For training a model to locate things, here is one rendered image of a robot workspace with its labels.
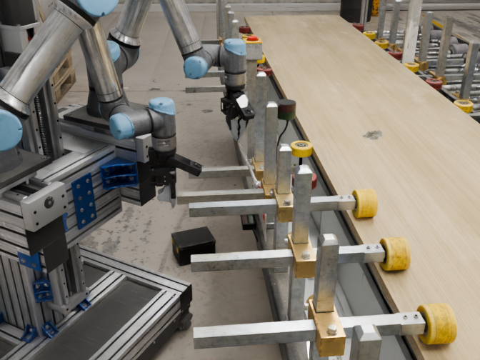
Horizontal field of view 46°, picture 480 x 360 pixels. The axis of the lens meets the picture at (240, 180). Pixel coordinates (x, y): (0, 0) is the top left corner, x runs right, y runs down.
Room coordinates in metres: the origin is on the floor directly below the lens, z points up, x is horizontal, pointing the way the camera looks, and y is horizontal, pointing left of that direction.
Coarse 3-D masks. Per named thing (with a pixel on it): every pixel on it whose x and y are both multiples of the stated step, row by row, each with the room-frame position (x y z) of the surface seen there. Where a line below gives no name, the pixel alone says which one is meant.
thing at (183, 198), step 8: (184, 192) 1.59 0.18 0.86; (192, 192) 1.59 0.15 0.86; (200, 192) 1.59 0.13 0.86; (208, 192) 1.59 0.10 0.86; (216, 192) 1.59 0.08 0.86; (224, 192) 1.59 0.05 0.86; (232, 192) 1.59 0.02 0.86; (240, 192) 1.59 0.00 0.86; (248, 192) 1.59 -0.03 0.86; (256, 192) 1.59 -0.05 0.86; (184, 200) 1.56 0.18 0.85; (192, 200) 1.57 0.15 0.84; (200, 200) 1.57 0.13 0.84; (208, 200) 1.57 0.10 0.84; (216, 200) 1.57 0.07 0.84; (224, 200) 1.58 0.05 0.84; (232, 200) 1.58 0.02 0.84; (240, 200) 1.58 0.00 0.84
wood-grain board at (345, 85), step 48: (288, 48) 3.31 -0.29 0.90; (336, 48) 3.31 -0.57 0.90; (288, 96) 2.42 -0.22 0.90; (336, 96) 2.42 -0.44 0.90; (384, 96) 2.42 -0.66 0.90; (432, 96) 2.42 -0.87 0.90; (336, 144) 1.88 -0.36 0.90; (384, 144) 1.88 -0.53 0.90; (432, 144) 1.88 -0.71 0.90; (336, 192) 1.52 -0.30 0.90; (384, 192) 1.52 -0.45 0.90; (432, 192) 1.52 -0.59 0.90; (432, 240) 1.25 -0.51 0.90; (384, 288) 1.06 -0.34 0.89; (432, 288) 1.05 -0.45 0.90
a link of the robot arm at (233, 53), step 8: (232, 40) 1.92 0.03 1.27; (240, 40) 1.92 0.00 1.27; (224, 48) 1.91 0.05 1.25; (232, 48) 1.88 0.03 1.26; (240, 48) 1.89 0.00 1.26; (224, 56) 1.89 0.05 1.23; (232, 56) 1.88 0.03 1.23; (240, 56) 1.89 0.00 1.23; (224, 64) 1.90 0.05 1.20; (232, 64) 1.88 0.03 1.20; (240, 64) 1.89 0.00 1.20; (232, 72) 1.88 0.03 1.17; (240, 72) 1.89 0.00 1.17
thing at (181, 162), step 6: (174, 156) 1.57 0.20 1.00; (180, 156) 1.58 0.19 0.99; (168, 162) 1.55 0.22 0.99; (174, 162) 1.55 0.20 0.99; (180, 162) 1.55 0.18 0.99; (186, 162) 1.57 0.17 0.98; (192, 162) 1.58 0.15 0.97; (180, 168) 1.55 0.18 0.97; (186, 168) 1.55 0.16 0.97; (192, 168) 1.55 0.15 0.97; (198, 168) 1.56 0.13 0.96; (198, 174) 1.56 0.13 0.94
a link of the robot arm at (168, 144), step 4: (152, 140) 1.56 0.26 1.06; (156, 140) 1.54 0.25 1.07; (160, 140) 1.54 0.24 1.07; (164, 140) 1.54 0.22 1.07; (168, 140) 1.54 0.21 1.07; (172, 140) 1.55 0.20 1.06; (152, 144) 1.56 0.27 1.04; (156, 144) 1.54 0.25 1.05; (160, 144) 1.54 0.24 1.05; (164, 144) 1.53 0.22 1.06; (168, 144) 1.54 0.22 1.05; (172, 144) 1.55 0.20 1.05; (176, 144) 1.58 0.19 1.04; (156, 148) 1.54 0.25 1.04; (160, 148) 1.54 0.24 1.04; (164, 148) 1.54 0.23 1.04; (168, 148) 1.54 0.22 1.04; (172, 148) 1.55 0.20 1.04
